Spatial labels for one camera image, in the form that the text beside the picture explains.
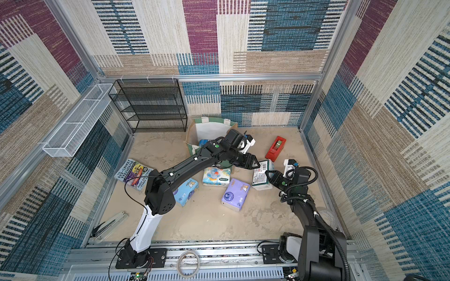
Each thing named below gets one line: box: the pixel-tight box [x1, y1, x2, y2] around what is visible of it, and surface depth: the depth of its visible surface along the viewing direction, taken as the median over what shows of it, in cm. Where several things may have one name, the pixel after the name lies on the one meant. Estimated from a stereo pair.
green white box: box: [251, 159, 275, 191], surface depth 88 cm
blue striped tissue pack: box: [198, 139, 210, 148], surface depth 104 cm
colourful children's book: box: [113, 158, 153, 192], surface depth 98 cm
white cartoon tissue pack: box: [202, 166, 231, 187], surface depth 93 cm
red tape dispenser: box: [264, 135, 287, 163], surface depth 106 cm
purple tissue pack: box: [220, 177, 251, 212], surface depth 87 cm
